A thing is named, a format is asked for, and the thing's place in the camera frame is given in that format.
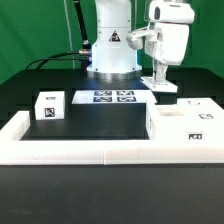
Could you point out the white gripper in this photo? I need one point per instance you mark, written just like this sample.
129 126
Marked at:
167 46

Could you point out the white cabinet body box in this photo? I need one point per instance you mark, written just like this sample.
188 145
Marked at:
188 119

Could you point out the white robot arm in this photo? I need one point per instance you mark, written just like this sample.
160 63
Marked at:
112 58

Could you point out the small white tagged cube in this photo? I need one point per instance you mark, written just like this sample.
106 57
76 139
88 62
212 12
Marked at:
50 105

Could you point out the white U-shaped fence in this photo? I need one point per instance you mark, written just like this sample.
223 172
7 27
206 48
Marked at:
15 151

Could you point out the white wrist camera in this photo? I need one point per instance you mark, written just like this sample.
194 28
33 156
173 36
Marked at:
135 38

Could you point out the flat white tag base plate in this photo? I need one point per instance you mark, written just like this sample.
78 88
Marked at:
113 96

